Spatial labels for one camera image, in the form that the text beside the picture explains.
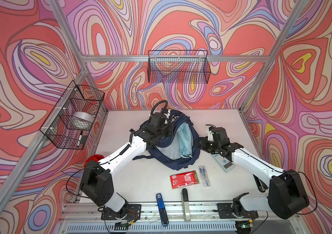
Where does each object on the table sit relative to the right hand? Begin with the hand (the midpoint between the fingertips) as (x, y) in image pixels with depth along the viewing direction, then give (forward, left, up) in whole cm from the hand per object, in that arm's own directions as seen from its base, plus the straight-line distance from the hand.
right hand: (197, 147), depth 86 cm
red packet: (-15, +9, -10) cm, 20 cm away
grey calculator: (-7, -18, -9) cm, 22 cm away
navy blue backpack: (+1, +17, -5) cm, 18 cm away
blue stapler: (-34, +21, -12) cm, 42 cm away
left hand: (+6, +12, +12) cm, 18 cm away
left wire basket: (+21, +68, +24) cm, 75 cm away
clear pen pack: (-14, -3, -10) cm, 18 cm away
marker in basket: (-2, +62, +16) cm, 64 cm away
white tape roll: (+4, +60, +23) cm, 64 cm away
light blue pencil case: (+7, +6, +2) cm, 9 cm away
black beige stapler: (-24, +9, -6) cm, 26 cm away
